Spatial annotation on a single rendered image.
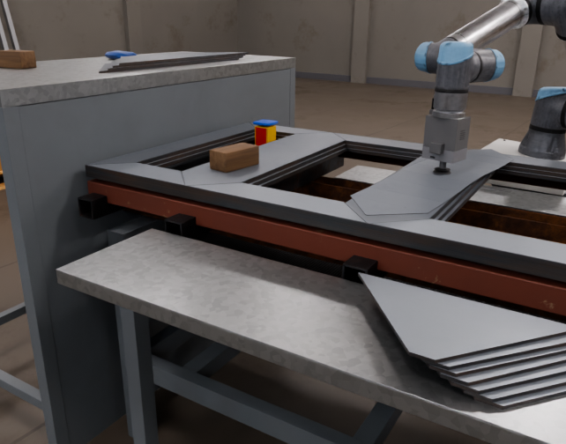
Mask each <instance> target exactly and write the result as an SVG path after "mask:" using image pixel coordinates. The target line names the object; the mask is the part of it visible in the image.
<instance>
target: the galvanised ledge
mask: <svg viewBox="0 0 566 444"><path fill-rule="evenodd" d="M395 172H396V171H392V170H386V169H381V168H374V167H369V166H355V167H353V168H351V169H349V170H347V171H346V172H344V173H343V174H340V175H338V176H336V177H334V178H336V179H341V180H346V181H356V182H361V183H367V184H372V185H373V184H375V183H377V182H379V181H381V180H383V179H384V178H386V177H388V176H389V175H391V174H393V173H395ZM484 186H489V185H484ZM489 187H495V188H501V187H496V186H489ZM501 189H507V188H501ZM511 190H512V191H511V192H505V191H500V190H494V189H484V188H480V189H479V190H478V191H477V192H476V193H475V194H474V195H473V196H472V197H471V198H470V199H469V200H468V201H471V202H476V203H482V204H491V205H496V206H502V207H507V208H512V209H518V210H523V211H533V212H538V213H543V214H548V215H554V216H559V217H565V218H566V197H564V196H553V195H547V194H541V193H535V192H530V191H523V190H518V189H511Z"/></svg>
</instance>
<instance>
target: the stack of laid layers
mask: <svg viewBox="0 0 566 444"><path fill-rule="evenodd" d="M252 140H255V130H254V129H253V130H250V131H246V132H243V133H240V134H236V135H233V136H230V137H224V138H222V139H218V140H215V141H211V142H209V143H205V144H200V145H196V146H193V147H190V148H187V149H183V150H180V151H177V152H171V153H169V154H165V155H162V156H159V157H155V158H152V159H147V160H143V161H140V162H138V163H142V164H147V165H151V166H156V167H169V166H172V165H174V164H177V163H181V162H184V161H186V160H189V159H194V158H197V157H200V156H204V155H206V154H209V153H210V150H211V149H215V148H220V147H223V146H227V145H231V144H239V143H246V142H249V141H252ZM344 152H356V153H362V154H368V155H375V156H381V157H387V158H394V159H405V160H411V161H412V162H411V163H409V164H407V165H406V166H403V167H402V168H400V169H399V170H401V169H403V168H405V167H409V166H411V165H412V164H414V163H417V162H420V161H423V160H426V159H425V158H422V157H421V155H422V151H418V150H411V149H405V148H398V147H391V146H384V145H378V144H364V143H358V142H351V141H343V142H341V143H338V144H335V145H333V146H331V147H328V148H326V149H323V150H322V151H319V152H315V153H313V154H310V155H309V156H306V157H304V158H302V159H298V160H296V161H294V162H291V163H289V164H286V165H284V166H281V167H278V168H276V169H274V170H271V171H270V172H267V173H265V174H261V175H259V176H257V177H254V178H252V179H249V180H247V181H244V182H243V183H248V184H252V185H258V186H262V187H269V186H271V185H272V184H274V183H277V182H279V181H282V180H285V179H286V178H288V177H290V176H293V175H295V174H298V173H300V172H302V171H304V170H306V169H309V168H311V167H313V166H316V165H318V164H320V163H322V162H325V161H326V160H328V159H332V158H334V157H336V156H338V155H340V154H342V153H344ZM399 170H398V171H399ZM396 172H397V171H396ZM396 172H395V173H396ZM395 173H393V174H395ZM494 173H499V174H511V175H517V176H524V177H530V178H536V179H542V180H549V181H560V182H566V170H565V169H558V168H552V167H544V166H532V165H525V164H518V163H511V162H510V163H508V164H507V165H505V166H502V167H500V168H498V169H496V170H495V171H493V172H491V173H489V174H486V175H484V176H482V177H481V178H480V179H478V180H477V181H475V182H473V183H472V184H470V185H469V186H468V187H466V188H465V189H463V190H462V191H461V192H459V193H458V194H456V195H455V196H454V197H453V198H451V199H450V200H449V201H447V202H446V203H444V204H442V205H441V206H439V207H437V208H436V209H434V210H433V211H431V212H430V213H423V214H398V215H371V216H367V215H365V214H364V213H363V211H362V210H361V209H360V207H359V206H358V205H357V204H356V202H355V201H354V200H353V198H352V199H350V200H349V201H347V202H345V204H347V205H348V206H349V207H350V208H351V209H352V210H353V211H354V212H355V213H356V214H358V215H359V216H360V217H361V218H362V219H363V220H364V221H365V222H366V223H362V222H359V221H354V220H350V219H345V218H337V217H333V216H329V215H324V214H320V213H315V212H311V211H304V210H299V209H295V208H290V207H286V206H282V205H277V204H273V203H265V202H260V201H257V200H252V199H248V198H243V197H239V196H231V195H227V194H222V193H218V192H213V191H209V190H205V189H197V188H192V187H188V186H183V185H180V184H175V183H171V182H166V181H158V180H154V179H150V178H145V177H141V176H136V175H132V174H125V173H120V172H116V171H111V170H107V169H102V168H98V167H94V166H86V176H87V177H91V178H95V179H99V180H103V181H111V182H114V183H119V184H122V185H127V186H132V187H135V188H140V189H147V190H151V191H155V192H159V193H163V194H167V195H171V196H179V197H182V198H187V199H190V200H195V201H199V202H203V203H208V204H215V205H218V206H223V207H227V208H231V209H235V210H239V211H246V212H250V213H255V214H258V215H263V216H266V217H271V218H278V219H283V220H286V221H291V222H295V223H299V224H303V225H307V226H314V227H318V228H323V229H326V230H331V231H334V232H339V233H346V234H351V235H354V236H359V237H362V238H367V239H371V240H375V241H382V242H386V243H390V244H394V245H399V246H402V247H407V248H414V249H418V250H422V251H427V252H430V253H435V254H439V255H446V256H450V257H454V258H458V259H462V260H467V261H470V262H475V263H482V264H486V265H490V266H494V267H498V268H503V269H506V270H514V271H518V272H522V273H526V274H530V275H534V276H538V277H543V278H550V279H553V280H558V281H562V282H566V264H563V263H555V262H550V261H546V260H542V259H538V258H533V257H529V256H524V255H517V254H512V253H508V252H503V251H499V250H494V249H491V248H483V247H478V246H474V245H469V244H465V243H461V242H456V241H452V240H444V239H440V238H436V237H431V236H427V235H422V234H417V233H410V232H406V231H401V230H397V229H392V228H389V227H384V226H376V225H371V223H383V222H394V221H406V220H417V219H428V218H432V219H437V220H442V221H447V222H448V221H449V220H450V219H451V218H452V217H453V216H454V215H455V214H456V213H457V212H458V211H459V210H460V209H461V208H462V207H463V206H464V204H465V203H466V202H467V201H468V200H469V199H470V198H471V197H472V196H473V195H474V194H475V193H476V192H477V191H478V190H479V189H480V188H481V187H482V186H483V185H484V184H485V183H486V182H487V181H488V179H489V178H490V177H491V176H492V175H493V174H494Z"/></svg>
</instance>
